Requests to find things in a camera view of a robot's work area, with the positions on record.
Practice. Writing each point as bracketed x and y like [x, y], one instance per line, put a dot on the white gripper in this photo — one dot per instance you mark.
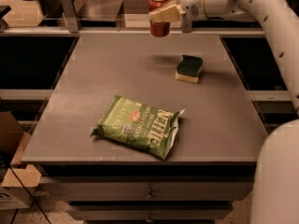
[192, 0]

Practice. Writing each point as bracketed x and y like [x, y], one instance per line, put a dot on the red coke can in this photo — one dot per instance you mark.
[158, 29]

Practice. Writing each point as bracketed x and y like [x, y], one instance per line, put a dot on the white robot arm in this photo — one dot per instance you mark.
[276, 186]

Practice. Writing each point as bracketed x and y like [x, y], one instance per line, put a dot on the green jalapeno chip bag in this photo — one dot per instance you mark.
[145, 127]

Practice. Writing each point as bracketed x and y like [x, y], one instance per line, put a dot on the green and yellow sponge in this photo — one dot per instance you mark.
[189, 69]

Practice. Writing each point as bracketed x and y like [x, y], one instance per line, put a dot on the upper drawer with knob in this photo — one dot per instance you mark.
[97, 189]

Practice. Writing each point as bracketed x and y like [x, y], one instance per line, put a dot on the drawer with knob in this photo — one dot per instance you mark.
[97, 189]
[149, 211]

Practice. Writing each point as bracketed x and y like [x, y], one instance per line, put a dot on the lower drawer with knob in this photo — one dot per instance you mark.
[149, 211]

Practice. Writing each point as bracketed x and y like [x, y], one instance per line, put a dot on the cardboard box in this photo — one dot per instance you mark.
[19, 181]

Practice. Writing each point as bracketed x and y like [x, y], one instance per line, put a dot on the right metal bracket post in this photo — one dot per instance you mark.
[186, 25]

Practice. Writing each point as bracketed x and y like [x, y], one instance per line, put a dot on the metal bracket post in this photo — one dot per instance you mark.
[186, 25]
[70, 15]

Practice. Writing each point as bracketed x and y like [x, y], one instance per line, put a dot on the left metal bracket post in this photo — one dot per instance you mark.
[70, 15]

